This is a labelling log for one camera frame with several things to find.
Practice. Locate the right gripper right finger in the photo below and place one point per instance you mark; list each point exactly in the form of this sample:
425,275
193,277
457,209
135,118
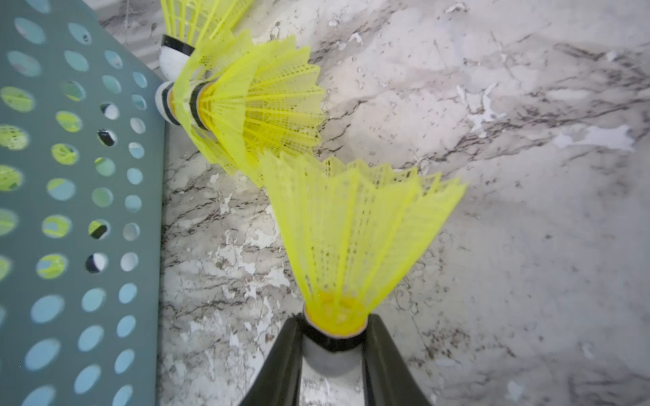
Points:
386,377

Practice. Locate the yellow shuttlecock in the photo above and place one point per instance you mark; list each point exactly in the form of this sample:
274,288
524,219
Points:
188,22
352,232
208,98

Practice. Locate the light blue plastic storage basket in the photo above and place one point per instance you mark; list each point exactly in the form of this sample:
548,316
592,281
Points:
82,165

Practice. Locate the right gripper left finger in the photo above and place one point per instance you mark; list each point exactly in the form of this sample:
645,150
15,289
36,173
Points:
279,380

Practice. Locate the yellow shuttlecock nested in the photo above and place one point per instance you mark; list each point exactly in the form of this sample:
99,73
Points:
283,105

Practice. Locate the yellow shuttlecock top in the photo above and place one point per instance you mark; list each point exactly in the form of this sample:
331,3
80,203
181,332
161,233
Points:
188,22

